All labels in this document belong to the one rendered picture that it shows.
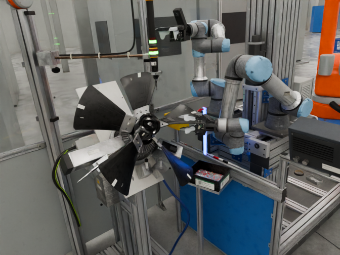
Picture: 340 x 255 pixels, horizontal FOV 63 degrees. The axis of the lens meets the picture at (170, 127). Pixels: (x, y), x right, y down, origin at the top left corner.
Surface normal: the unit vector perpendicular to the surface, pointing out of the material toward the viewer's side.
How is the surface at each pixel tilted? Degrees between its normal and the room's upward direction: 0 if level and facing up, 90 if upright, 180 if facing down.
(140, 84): 42
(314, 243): 0
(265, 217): 90
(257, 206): 90
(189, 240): 0
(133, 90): 48
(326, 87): 90
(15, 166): 90
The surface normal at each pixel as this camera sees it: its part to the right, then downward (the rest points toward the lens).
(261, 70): 0.32, 0.25
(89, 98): 0.27, 0.04
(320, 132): -0.26, -0.82
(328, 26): -0.58, 0.43
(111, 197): 0.63, 0.25
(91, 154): 0.44, -0.40
